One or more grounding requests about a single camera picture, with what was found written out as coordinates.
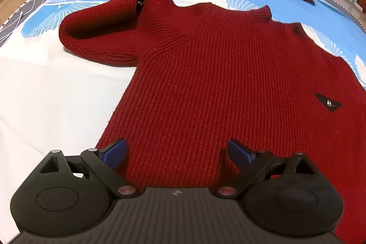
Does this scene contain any grey patterned mattress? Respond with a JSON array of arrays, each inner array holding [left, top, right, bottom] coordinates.
[[0, 0, 86, 47]]

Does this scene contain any dark red knitted sweater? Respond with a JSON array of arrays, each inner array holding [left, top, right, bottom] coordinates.
[[59, 0, 366, 244]]

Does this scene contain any blue white printed bedsheet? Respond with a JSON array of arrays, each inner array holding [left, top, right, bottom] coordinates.
[[0, 0, 366, 233]]

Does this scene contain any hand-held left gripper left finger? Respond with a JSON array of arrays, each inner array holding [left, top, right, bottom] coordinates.
[[35, 138, 140, 199]]

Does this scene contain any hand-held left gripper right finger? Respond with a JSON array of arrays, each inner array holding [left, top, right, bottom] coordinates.
[[213, 139, 319, 199]]

